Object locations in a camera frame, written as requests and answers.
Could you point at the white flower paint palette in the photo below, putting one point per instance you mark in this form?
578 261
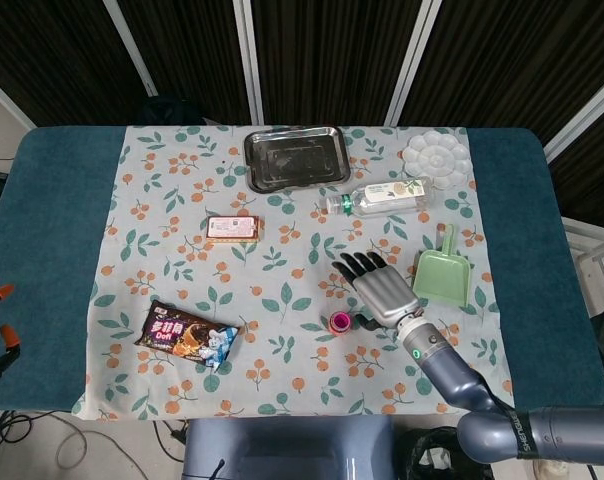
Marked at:
437 160

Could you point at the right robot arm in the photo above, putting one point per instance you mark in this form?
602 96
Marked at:
452 380

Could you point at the floral leaf tablecloth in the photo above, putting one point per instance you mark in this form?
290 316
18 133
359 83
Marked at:
182 280

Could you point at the teal table cover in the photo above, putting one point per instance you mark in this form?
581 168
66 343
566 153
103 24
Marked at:
47 250

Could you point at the blue grey robot torso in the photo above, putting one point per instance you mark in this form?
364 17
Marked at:
282 445

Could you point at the clear plastic water bottle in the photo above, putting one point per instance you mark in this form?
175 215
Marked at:
382 197

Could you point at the green plastic dustpan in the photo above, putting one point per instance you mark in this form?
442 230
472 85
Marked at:
444 280

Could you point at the stainless steel tray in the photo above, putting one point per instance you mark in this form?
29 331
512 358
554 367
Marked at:
297 160

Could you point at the red yellow card box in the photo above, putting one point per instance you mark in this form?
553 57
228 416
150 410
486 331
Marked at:
234 229

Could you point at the black plastic bag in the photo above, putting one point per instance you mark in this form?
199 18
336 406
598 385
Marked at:
432 455

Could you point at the brown snack bag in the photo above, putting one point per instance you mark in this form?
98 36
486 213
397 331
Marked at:
182 337

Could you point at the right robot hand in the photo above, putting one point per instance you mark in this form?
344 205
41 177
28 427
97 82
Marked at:
387 295

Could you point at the white partition frame post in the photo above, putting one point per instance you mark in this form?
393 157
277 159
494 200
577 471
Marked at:
412 60
7 104
250 60
131 47
582 117

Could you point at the orange plastic cup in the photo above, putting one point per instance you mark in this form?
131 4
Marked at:
340 331

